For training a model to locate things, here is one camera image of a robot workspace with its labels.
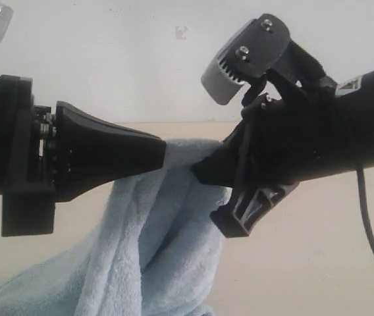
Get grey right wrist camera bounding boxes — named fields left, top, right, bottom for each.
left=201, top=13, right=291, bottom=105

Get light blue fluffy towel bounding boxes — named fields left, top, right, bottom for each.
left=0, top=139, right=229, bottom=315

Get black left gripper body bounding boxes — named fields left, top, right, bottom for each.
left=0, top=75, right=55, bottom=237

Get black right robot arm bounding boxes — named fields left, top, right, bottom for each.
left=192, top=71, right=374, bottom=238

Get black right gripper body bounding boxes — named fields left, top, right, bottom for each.
left=211, top=71, right=363, bottom=238

